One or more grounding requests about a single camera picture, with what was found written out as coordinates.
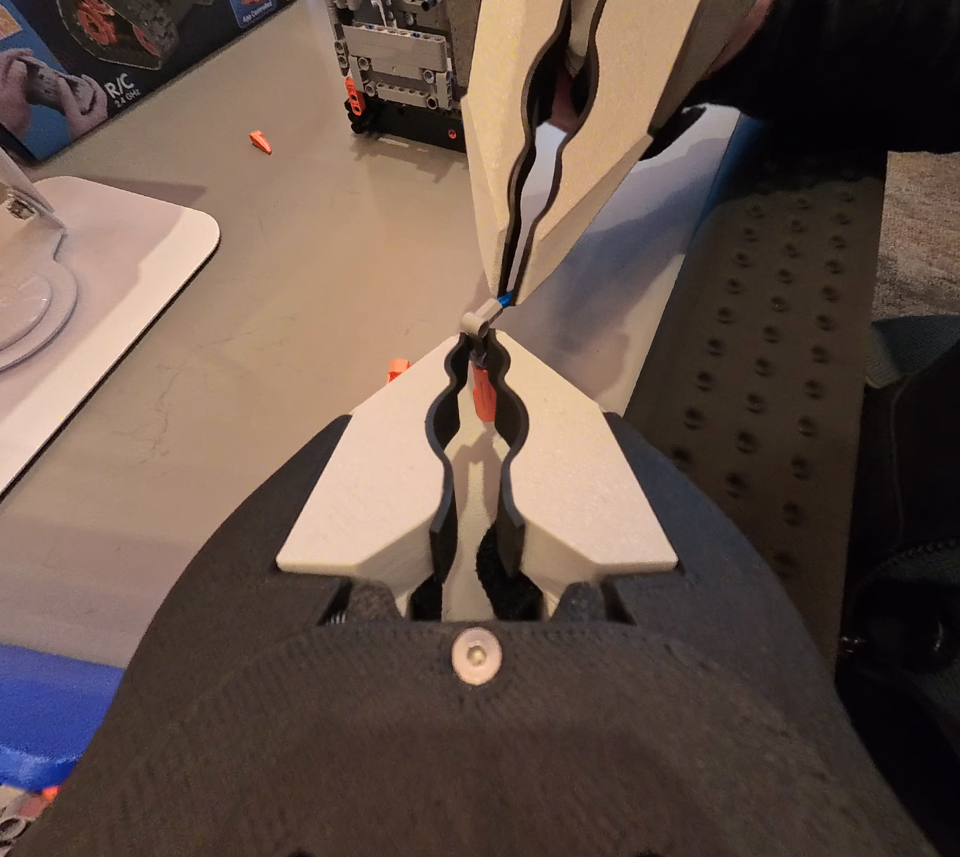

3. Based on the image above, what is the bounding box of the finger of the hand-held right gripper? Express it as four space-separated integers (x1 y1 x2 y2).
517 0 714 307
459 0 567 299

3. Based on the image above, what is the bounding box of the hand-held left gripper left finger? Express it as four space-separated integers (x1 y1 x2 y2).
275 332 462 622

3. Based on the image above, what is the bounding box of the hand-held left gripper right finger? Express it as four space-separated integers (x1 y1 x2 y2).
477 330 681 622

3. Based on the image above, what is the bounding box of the blue plastic bin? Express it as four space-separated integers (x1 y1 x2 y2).
0 643 126 792

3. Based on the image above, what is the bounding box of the pile of plastic building pieces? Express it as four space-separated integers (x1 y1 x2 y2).
0 782 63 857

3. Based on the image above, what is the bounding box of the person's right forearm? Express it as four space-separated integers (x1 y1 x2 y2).
675 0 960 158

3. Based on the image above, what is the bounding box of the person's right hand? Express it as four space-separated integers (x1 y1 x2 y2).
712 0 788 74

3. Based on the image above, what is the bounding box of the grey technic brick model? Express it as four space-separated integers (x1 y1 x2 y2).
316 0 471 154

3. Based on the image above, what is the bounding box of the black perforated pad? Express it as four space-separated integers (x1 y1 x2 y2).
626 152 891 665

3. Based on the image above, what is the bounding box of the white book stand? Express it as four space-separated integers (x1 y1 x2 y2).
0 148 222 496

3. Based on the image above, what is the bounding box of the dark printed toy box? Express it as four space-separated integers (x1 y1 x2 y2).
0 0 306 163

